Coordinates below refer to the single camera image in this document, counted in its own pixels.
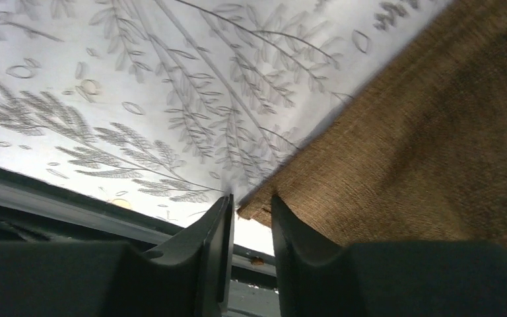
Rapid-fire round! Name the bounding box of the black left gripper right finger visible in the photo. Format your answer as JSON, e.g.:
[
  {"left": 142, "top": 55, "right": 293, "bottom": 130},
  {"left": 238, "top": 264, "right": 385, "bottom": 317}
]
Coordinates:
[{"left": 271, "top": 195, "right": 507, "bottom": 316}]

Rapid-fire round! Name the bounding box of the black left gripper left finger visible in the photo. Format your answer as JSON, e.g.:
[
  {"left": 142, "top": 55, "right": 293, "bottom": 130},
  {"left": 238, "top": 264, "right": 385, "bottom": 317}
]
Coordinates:
[{"left": 0, "top": 195, "right": 234, "bottom": 316}]

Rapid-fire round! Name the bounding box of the brown cloth napkin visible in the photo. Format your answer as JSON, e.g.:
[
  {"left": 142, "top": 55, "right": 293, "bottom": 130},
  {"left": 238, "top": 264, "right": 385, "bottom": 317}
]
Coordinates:
[{"left": 238, "top": 1, "right": 507, "bottom": 248}]

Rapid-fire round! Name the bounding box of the floral patterned table mat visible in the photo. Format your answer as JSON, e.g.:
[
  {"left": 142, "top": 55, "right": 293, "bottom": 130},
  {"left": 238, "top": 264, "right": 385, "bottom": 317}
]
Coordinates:
[{"left": 0, "top": 1, "right": 448, "bottom": 227}]

